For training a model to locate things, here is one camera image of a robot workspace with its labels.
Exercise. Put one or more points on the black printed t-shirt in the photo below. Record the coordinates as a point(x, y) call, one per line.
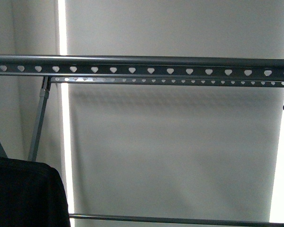
point(31, 195)

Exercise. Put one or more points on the grey metal clothes rack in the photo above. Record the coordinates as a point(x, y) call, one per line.
point(139, 70)

